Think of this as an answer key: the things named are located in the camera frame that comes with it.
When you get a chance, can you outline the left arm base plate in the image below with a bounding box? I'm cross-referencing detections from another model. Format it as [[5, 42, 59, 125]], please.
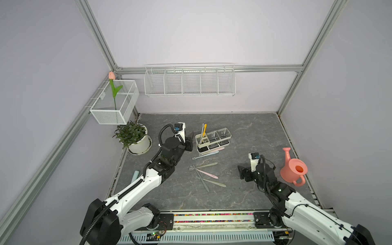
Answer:
[[137, 213, 174, 231]]

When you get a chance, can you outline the pink toothbrush middle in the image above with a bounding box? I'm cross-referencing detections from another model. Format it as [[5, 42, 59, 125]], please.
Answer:
[[196, 169, 218, 179]]

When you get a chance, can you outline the cream toothbrush holder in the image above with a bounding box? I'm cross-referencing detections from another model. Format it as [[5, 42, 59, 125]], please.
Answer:
[[195, 128, 232, 154]]

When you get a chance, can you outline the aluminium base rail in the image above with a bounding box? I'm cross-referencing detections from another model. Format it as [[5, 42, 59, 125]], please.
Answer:
[[85, 209, 344, 233]]

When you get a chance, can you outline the yellow toothbrush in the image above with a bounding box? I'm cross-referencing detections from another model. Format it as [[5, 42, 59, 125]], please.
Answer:
[[199, 124, 207, 145]]

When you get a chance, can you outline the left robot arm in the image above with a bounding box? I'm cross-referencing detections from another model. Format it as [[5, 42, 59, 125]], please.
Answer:
[[80, 122, 193, 245]]

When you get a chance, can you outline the light blue toothbrush vertical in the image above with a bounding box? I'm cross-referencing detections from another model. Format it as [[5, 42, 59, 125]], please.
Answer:
[[198, 123, 205, 145]]

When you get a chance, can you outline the grey-green toothbrush vertical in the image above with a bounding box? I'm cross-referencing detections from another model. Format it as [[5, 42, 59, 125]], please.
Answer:
[[192, 165, 210, 193]]

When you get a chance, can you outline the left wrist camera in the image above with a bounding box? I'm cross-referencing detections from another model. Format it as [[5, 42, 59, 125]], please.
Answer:
[[174, 122, 186, 143]]

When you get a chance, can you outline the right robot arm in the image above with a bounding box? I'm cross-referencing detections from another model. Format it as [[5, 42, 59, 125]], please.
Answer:
[[237, 155, 375, 245]]

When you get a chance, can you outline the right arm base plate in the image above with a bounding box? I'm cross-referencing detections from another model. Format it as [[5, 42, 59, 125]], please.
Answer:
[[253, 210, 293, 231]]

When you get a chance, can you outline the potted green plant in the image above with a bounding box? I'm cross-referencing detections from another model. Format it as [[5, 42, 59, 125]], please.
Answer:
[[113, 121, 152, 156]]

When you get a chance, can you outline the white mesh box basket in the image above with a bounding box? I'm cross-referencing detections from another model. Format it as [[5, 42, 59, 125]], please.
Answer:
[[89, 80, 139, 125]]

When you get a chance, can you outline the white wire wall basket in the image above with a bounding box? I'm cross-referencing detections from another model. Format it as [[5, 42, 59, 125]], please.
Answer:
[[144, 63, 236, 97]]

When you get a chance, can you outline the pink watering can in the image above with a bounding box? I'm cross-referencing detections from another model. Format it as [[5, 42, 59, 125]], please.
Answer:
[[280, 148, 308, 187]]

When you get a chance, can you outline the white vent grille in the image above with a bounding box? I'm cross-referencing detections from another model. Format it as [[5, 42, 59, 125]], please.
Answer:
[[133, 231, 275, 245]]

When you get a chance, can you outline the artificial pink tulip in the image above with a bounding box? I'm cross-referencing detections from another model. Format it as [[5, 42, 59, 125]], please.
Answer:
[[108, 71, 123, 110]]

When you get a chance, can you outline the light blue toothbrush near holder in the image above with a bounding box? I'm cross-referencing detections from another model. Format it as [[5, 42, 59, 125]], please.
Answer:
[[192, 151, 219, 160]]

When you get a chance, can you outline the light blue garden trowel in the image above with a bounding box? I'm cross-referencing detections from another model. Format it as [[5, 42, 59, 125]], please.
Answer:
[[131, 170, 140, 183]]

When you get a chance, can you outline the pink toothbrush near holder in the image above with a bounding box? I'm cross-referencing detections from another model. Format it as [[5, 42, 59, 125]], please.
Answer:
[[203, 147, 225, 155]]

